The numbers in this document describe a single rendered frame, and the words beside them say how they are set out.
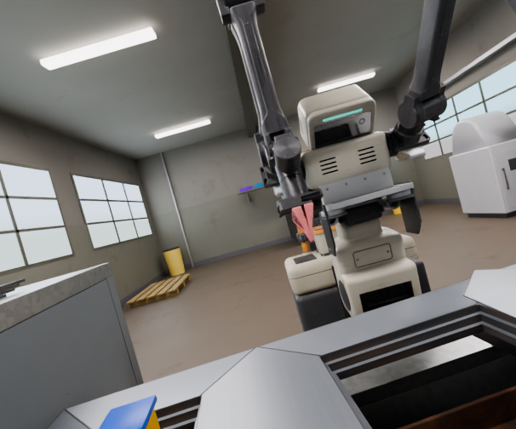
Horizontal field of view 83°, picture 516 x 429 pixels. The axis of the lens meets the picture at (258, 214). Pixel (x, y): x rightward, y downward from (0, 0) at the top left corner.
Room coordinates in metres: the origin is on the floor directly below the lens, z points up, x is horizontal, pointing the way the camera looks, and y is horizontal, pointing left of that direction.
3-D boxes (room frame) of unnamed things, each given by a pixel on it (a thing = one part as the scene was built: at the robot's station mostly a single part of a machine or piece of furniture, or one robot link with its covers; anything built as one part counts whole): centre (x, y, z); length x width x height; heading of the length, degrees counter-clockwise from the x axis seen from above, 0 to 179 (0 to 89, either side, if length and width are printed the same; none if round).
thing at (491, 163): (4.42, -3.65, 0.78); 0.87 x 0.71 x 1.55; 179
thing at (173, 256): (7.36, 2.36, 0.33); 0.43 x 0.42 x 0.67; 89
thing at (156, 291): (5.54, 2.15, 0.06); 1.32 x 0.91 x 0.12; 179
